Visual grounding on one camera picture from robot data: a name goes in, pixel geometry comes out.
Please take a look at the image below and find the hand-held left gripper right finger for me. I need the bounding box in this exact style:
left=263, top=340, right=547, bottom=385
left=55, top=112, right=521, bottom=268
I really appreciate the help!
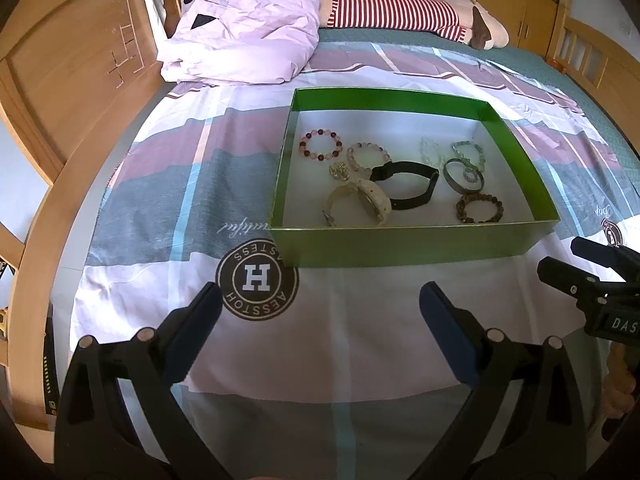
left=419, top=281, right=589, bottom=480

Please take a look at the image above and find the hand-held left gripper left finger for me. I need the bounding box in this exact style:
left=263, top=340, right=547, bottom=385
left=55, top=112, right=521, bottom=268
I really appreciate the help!
left=54, top=281, right=224, bottom=480

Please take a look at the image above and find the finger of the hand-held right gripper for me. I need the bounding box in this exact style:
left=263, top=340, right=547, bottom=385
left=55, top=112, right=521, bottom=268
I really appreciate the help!
left=571, top=236, right=640, bottom=281
left=537, top=257, right=640, bottom=314

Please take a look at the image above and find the green cardboard box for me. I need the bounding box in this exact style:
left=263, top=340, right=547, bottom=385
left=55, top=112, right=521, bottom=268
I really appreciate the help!
left=269, top=87, right=560, bottom=269

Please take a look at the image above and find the black wrist band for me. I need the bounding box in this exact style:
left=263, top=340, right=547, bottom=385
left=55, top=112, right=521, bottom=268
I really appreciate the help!
left=369, top=161, right=441, bottom=211

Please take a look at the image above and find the silver metal bangle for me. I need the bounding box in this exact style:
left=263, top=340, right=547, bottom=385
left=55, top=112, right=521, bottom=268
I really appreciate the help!
left=442, top=158, right=484, bottom=194

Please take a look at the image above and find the pale green crystal bracelet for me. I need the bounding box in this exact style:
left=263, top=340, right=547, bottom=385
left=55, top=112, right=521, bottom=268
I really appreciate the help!
left=451, top=140, right=487, bottom=171

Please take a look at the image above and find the clear crystal bracelet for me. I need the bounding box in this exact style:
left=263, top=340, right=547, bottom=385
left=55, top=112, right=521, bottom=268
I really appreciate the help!
left=419, top=136, right=446, bottom=164

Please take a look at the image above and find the pink white bead bracelet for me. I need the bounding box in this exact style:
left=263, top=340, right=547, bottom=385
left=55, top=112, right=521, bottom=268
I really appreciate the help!
left=346, top=141, right=392, bottom=174

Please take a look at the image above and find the red bead bracelet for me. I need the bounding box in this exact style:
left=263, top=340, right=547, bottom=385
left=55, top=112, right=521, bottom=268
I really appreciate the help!
left=299, top=130, right=345, bottom=162

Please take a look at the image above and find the person's right hand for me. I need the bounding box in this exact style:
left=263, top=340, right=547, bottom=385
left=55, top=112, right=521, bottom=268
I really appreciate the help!
left=602, top=345, right=636, bottom=424

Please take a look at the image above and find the printed patchwork bed cover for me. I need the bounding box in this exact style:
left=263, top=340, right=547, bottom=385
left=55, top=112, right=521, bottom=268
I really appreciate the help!
left=72, top=40, right=640, bottom=411

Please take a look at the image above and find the cream wrist watch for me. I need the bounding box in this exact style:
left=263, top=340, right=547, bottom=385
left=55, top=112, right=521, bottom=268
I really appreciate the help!
left=322, top=177, right=394, bottom=226

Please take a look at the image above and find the black yellow-marked strip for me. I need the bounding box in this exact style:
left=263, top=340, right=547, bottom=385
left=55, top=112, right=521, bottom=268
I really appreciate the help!
left=42, top=316, right=62, bottom=417

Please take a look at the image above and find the wooden slatted bed board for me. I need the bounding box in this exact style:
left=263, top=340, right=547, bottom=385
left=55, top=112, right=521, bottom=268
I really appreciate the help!
left=547, top=0, right=640, bottom=163

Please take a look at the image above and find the teal bed sheet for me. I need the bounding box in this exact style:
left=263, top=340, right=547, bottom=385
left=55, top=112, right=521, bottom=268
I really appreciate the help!
left=316, top=26, right=572, bottom=80

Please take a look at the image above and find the wooden headboard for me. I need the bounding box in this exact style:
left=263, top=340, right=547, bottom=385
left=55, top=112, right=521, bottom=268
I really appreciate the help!
left=0, top=0, right=182, bottom=188

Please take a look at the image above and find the white quilted duvet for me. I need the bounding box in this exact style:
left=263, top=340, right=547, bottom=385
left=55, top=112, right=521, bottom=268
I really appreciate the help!
left=157, top=0, right=321, bottom=87

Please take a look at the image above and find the red striped plush toy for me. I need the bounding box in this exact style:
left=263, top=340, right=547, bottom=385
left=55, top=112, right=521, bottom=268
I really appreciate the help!
left=317, top=0, right=510, bottom=51

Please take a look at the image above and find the brown bead bracelet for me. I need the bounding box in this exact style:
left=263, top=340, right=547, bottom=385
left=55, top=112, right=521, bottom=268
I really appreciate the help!
left=455, top=193, right=505, bottom=225

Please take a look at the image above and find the wooden bed side rail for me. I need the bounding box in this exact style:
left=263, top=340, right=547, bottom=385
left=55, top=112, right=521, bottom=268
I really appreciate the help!
left=10, top=91, right=168, bottom=433

